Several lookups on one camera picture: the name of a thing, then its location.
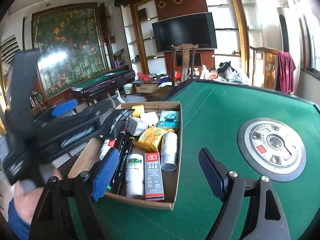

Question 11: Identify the white bottle red label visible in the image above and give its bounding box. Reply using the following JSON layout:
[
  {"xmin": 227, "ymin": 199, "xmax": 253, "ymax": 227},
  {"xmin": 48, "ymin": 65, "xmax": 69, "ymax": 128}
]
[{"xmin": 99, "ymin": 139, "xmax": 117, "ymax": 160}]

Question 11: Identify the black flat television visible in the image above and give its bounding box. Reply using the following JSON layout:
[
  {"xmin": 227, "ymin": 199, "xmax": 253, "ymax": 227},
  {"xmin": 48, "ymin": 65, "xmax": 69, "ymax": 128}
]
[{"xmin": 152, "ymin": 12, "xmax": 217, "ymax": 53}]

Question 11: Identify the person's left forearm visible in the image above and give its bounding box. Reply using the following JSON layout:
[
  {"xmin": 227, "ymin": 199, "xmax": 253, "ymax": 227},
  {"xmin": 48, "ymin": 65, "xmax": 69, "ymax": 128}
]
[{"xmin": 7, "ymin": 200, "xmax": 32, "ymax": 240}]

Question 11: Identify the wooden television cabinet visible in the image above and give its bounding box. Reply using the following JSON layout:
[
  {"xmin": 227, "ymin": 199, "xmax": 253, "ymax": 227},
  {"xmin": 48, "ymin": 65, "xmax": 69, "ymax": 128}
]
[{"xmin": 134, "ymin": 79, "xmax": 173, "ymax": 95}]

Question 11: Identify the yellow round jar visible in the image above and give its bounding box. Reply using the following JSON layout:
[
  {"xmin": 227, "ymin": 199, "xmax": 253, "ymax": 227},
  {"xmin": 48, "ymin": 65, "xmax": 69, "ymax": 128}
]
[{"xmin": 132, "ymin": 105, "xmax": 145, "ymax": 117}]

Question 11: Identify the white bottle red print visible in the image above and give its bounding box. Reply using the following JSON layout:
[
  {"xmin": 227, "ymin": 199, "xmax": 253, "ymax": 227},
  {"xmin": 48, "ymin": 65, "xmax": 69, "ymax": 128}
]
[{"xmin": 160, "ymin": 132, "xmax": 178, "ymax": 172}]

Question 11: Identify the black foil pouch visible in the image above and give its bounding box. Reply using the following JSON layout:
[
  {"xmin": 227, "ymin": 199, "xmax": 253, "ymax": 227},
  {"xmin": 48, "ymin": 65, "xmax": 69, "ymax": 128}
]
[{"xmin": 100, "ymin": 109, "xmax": 135, "ymax": 140}]

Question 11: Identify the small grey box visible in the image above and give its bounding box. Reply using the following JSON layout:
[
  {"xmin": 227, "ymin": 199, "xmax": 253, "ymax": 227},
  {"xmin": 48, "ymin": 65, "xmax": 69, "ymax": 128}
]
[{"xmin": 125, "ymin": 116, "xmax": 148, "ymax": 137}]

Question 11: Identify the dark red cloth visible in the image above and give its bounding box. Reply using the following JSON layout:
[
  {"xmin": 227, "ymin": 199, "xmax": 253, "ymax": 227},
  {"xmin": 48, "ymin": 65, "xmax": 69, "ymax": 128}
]
[{"xmin": 276, "ymin": 51, "xmax": 297, "ymax": 94}]

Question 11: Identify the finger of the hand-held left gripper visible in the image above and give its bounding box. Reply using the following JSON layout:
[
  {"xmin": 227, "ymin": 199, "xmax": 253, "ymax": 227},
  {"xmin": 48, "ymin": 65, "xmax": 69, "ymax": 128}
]
[
  {"xmin": 75, "ymin": 101, "xmax": 111, "ymax": 124},
  {"xmin": 50, "ymin": 99, "xmax": 79, "ymax": 118}
]

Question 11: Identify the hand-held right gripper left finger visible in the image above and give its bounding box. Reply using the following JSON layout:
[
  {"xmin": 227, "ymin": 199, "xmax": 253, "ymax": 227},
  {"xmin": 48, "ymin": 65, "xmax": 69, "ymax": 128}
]
[{"xmin": 29, "ymin": 148, "xmax": 120, "ymax": 240}]

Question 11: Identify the floral wall mural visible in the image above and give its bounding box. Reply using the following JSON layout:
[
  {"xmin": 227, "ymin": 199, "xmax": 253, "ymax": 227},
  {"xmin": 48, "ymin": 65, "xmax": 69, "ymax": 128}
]
[{"xmin": 31, "ymin": 2, "xmax": 109, "ymax": 99}]

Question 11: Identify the white louvered vent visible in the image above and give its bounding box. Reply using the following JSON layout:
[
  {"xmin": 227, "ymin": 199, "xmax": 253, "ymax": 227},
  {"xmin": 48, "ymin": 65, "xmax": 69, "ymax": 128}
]
[{"xmin": 0, "ymin": 35, "xmax": 20, "ymax": 64}]

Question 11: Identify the round metal table centre disc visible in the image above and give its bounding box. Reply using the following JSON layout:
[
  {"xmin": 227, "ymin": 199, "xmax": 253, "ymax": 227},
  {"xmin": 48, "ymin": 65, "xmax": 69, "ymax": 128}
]
[{"xmin": 237, "ymin": 117, "xmax": 307, "ymax": 182}]

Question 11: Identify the teal cartoon tissue pack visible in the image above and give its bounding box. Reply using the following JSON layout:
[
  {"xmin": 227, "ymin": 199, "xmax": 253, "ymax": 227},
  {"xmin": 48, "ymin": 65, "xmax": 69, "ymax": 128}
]
[{"xmin": 157, "ymin": 110, "xmax": 180, "ymax": 130}]

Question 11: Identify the person's left hand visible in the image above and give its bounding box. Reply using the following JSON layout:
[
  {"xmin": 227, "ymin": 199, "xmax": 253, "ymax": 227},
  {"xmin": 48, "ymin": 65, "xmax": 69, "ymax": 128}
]
[{"xmin": 14, "ymin": 164, "xmax": 64, "ymax": 228}]

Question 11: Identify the white wall shelf unit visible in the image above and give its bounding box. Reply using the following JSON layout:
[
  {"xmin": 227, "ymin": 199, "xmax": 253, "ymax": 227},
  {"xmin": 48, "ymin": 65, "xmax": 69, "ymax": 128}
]
[{"xmin": 121, "ymin": 0, "xmax": 263, "ymax": 80}]

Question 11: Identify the folding green mahjong table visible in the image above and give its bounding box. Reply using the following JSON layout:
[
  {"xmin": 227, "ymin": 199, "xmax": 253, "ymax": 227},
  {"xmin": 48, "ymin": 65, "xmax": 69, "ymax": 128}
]
[{"xmin": 71, "ymin": 69, "xmax": 136, "ymax": 103}]

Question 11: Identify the wooden chair carved back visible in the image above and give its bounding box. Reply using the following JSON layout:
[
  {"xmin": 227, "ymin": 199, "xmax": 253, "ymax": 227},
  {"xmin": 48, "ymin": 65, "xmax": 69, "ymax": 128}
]
[{"xmin": 249, "ymin": 46, "xmax": 279, "ymax": 90}]

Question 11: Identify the dark wooden chair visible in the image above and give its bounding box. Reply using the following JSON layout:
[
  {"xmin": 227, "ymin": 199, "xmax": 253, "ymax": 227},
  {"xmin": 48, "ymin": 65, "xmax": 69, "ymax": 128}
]
[{"xmin": 171, "ymin": 44, "xmax": 199, "ymax": 85}]

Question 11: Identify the grey red glue box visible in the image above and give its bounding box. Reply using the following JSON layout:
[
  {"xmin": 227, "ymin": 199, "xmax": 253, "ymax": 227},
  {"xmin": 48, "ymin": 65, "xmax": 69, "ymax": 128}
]
[{"xmin": 144, "ymin": 152, "xmax": 165, "ymax": 202}]

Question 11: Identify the white plastic bag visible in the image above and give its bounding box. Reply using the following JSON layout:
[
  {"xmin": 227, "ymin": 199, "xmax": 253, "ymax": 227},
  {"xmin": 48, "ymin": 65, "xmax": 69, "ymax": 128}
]
[{"xmin": 199, "ymin": 65, "xmax": 210, "ymax": 80}]

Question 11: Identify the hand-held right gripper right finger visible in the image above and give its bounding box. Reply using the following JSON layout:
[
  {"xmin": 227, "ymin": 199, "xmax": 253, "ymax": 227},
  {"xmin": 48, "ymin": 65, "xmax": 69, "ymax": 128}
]
[{"xmin": 199, "ymin": 148, "xmax": 290, "ymax": 240}]

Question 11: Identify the white bottle green label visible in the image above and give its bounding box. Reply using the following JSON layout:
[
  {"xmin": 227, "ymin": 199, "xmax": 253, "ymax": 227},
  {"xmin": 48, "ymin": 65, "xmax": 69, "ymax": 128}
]
[{"xmin": 125, "ymin": 153, "xmax": 145, "ymax": 200}]

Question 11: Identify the window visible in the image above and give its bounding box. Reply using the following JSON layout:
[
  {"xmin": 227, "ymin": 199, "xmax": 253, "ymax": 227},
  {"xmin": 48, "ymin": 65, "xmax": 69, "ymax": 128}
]
[{"xmin": 299, "ymin": 5, "xmax": 320, "ymax": 78}]

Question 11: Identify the yellow snack packet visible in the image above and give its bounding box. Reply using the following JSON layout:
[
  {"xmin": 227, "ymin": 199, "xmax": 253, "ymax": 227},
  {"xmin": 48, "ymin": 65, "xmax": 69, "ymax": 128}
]
[{"xmin": 133, "ymin": 126, "xmax": 175, "ymax": 153}]

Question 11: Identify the pile of clothes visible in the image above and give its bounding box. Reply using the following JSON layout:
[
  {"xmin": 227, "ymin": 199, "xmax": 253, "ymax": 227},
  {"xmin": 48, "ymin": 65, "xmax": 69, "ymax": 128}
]
[{"xmin": 209, "ymin": 61, "xmax": 250, "ymax": 85}]

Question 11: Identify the brown cardboard box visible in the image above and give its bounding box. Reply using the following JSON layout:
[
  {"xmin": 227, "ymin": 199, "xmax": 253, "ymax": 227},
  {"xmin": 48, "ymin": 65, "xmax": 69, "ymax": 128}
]
[{"xmin": 67, "ymin": 101, "xmax": 182, "ymax": 210}]

